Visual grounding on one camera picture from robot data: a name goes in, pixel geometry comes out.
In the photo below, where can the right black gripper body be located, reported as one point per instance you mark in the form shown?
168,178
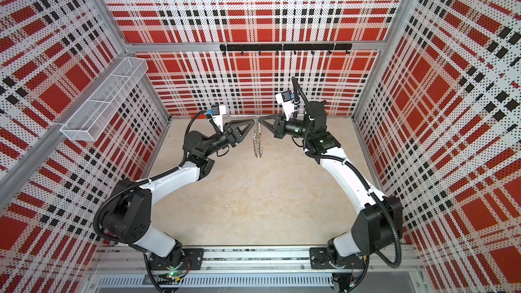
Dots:
295,128

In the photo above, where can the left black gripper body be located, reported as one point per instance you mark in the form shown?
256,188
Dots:
226,138

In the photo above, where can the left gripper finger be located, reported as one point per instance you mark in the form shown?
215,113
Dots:
242,130
236,122

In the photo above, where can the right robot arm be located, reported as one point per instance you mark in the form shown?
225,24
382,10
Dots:
378,226

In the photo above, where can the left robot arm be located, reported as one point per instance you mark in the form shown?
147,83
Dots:
125,217

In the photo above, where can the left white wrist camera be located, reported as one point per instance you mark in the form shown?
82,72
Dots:
215,116

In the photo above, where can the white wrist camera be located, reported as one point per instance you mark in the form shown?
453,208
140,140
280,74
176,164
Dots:
286,100
215,116

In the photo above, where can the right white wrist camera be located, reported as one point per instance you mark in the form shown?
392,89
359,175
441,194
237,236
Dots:
286,100

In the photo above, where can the black hook rail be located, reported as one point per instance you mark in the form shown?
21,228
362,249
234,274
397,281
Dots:
291,47

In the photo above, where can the white wire mesh basket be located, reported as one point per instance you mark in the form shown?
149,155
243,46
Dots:
90,120

